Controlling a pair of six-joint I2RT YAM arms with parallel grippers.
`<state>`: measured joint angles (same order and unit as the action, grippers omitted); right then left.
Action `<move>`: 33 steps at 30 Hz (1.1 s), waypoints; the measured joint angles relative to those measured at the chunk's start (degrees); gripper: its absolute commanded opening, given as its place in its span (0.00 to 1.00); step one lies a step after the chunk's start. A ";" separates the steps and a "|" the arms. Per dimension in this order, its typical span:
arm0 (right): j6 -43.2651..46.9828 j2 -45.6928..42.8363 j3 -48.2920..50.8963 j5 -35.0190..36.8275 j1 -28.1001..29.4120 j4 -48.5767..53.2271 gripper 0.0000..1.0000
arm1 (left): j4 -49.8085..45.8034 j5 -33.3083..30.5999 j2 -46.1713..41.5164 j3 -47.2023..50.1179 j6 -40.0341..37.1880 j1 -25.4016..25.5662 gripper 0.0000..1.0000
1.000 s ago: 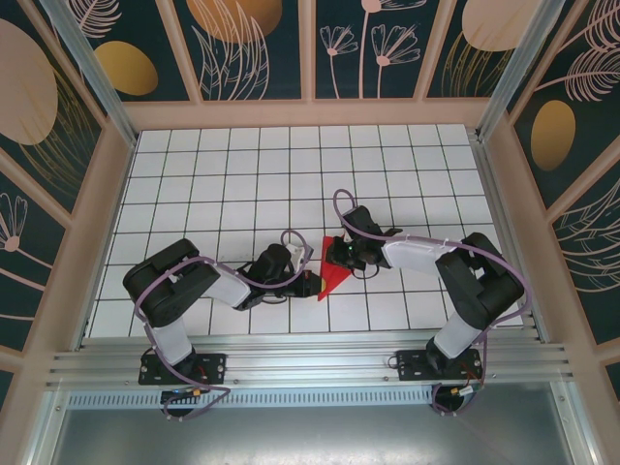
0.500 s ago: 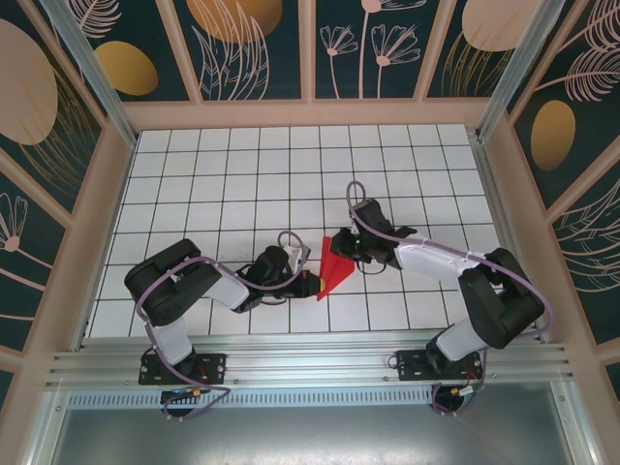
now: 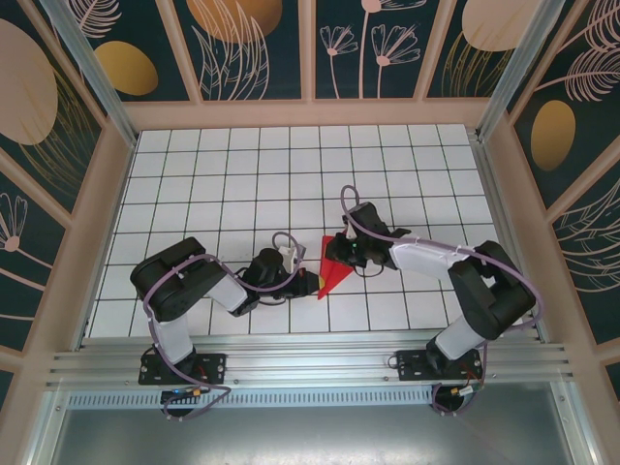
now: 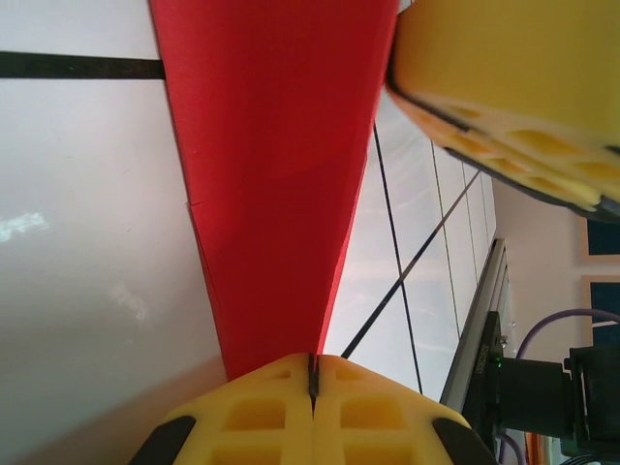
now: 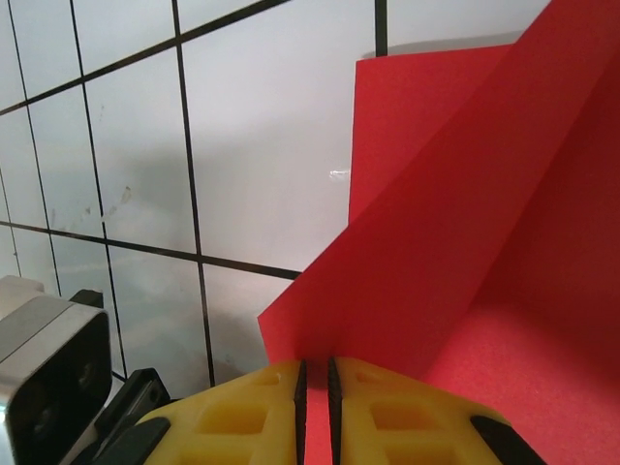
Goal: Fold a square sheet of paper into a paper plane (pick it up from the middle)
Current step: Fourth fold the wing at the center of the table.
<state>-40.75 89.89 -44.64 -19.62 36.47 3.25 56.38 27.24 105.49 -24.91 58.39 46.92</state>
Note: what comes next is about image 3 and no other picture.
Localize aluminium corner post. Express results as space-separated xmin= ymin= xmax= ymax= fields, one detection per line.
xmin=477 ymin=0 xmax=556 ymax=141
xmin=41 ymin=0 xmax=140 ymax=146

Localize wall panel with leaf outlines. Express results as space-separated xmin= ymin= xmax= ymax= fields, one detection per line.
xmin=173 ymin=0 xmax=309 ymax=102

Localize wall panel with golden oval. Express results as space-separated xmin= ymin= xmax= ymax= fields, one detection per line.
xmin=72 ymin=0 xmax=193 ymax=103

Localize red paper sheet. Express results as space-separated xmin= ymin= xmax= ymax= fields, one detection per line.
xmin=317 ymin=231 xmax=355 ymax=301

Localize wall panel pale leaf outlines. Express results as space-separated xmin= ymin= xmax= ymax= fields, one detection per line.
xmin=551 ymin=173 xmax=620 ymax=345

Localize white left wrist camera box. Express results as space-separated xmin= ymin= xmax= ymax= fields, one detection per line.
xmin=278 ymin=244 xmax=306 ymax=267

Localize wall panel gold oval feathers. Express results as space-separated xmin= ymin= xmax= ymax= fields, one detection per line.
xmin=508 ymin=0 xmax=620 ymax=204

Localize wall panel with pink flowers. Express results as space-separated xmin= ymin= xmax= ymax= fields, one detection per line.
xmin=314 ymin=0 xmax=432 ymax=101

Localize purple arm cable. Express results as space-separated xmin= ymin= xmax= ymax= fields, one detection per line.
xmin=143 ymin=231 xmax=309 ymax=423
xmin=338 ymin=184 xmax=542 ymax=418

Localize grey metal sheet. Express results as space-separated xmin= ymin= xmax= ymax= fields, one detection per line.
xmin=43 ymin=401 xmax=597 ymax=465

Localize aluminium side rail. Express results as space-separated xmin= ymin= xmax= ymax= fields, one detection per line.
xmin=477 ymin=138 xmax=551 ymax=343

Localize long aluminium mounting rail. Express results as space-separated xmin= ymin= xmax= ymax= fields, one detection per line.
xmin=46 ymin=336 xmax=577 ymax=388

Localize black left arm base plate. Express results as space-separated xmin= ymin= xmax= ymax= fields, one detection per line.
xmin=139 ymin=352 xmax=229 ymax=387

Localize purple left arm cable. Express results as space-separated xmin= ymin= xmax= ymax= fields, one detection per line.
xmin=143 ymin=231 xmax=309 ymax=423

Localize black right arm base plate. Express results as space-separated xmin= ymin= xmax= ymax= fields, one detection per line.
xmin=395 ymin=349 xmax=485 ymax=384

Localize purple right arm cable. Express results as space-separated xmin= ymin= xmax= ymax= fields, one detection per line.
xmin=338 ymin=184 xmax=542 ymax=418

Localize wall panel with peach circle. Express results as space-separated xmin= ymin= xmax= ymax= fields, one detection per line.
xmin=425 ymin=0 xmax=534 ymax=98

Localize wall panel single flower outline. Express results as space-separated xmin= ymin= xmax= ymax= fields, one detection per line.
xmin=0 ymin=149 xmax=69 ymax=350

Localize small board with yellow connector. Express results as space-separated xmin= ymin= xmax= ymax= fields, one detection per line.
xmin=162 ymin=387 xmax=203 ymax=404
xmin=448 ymin=382 xmax=488 ymax=399

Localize slotted metal cable tray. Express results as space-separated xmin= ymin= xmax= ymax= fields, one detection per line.
xmin=67 ymin=389 xmax=553 ymax=408

